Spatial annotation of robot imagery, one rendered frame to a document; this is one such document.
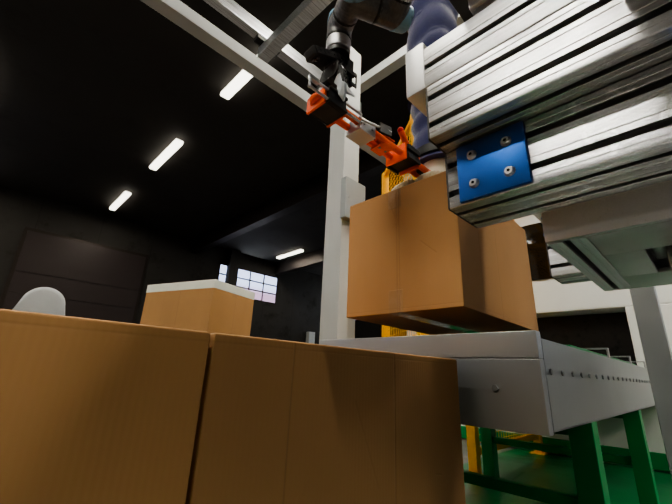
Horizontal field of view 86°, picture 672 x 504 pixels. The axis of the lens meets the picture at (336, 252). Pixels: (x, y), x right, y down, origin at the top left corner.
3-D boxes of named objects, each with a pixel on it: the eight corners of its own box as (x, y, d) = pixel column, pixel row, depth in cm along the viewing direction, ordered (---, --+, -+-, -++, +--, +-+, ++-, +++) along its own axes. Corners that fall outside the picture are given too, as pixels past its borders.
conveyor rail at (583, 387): (654, 402, 231) (647, 371, 237) (665, 403, 227) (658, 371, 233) (528, 429, 77) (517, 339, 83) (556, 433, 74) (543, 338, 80)
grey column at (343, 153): (332, 458, 223) (347, 75, 318) (369, 468, 202) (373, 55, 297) (294, 465, 203) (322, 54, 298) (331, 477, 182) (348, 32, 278)
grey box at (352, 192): (359, 227, 250) (360, 188, 260) (365, 225, 247) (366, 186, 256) (339, 218, 237) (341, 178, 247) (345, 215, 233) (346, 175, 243)
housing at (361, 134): (359, 147, 112) (360, 135, 114) (376, 138, 108) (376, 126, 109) (344, 137, 108) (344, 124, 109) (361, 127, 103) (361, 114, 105)
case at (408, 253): (438, 336, 157) (434, 250, 170) (539, 332, 130) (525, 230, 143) (345, 317, 116) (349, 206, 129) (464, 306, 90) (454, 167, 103)
